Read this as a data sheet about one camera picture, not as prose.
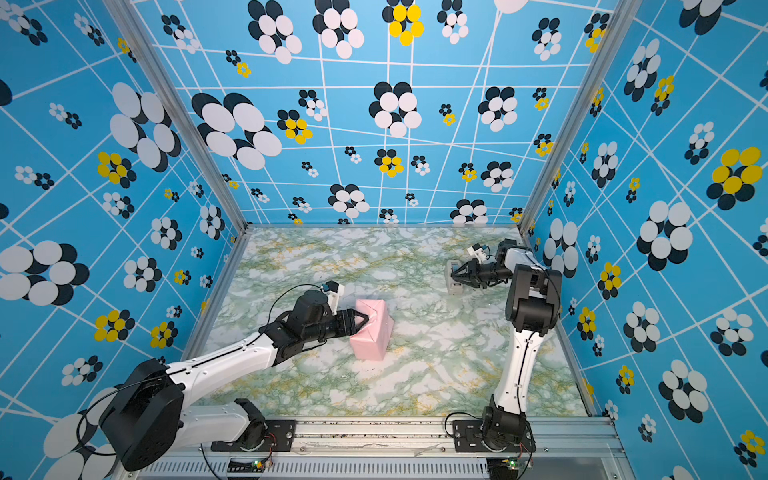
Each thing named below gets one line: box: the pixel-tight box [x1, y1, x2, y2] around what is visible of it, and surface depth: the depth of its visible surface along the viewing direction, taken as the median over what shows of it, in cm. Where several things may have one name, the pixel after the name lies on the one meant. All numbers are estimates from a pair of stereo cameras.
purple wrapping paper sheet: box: [350, 299, 394, 361], surface depth 82 cm
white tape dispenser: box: [446, 260, 464, 295], surface depth 102 cm
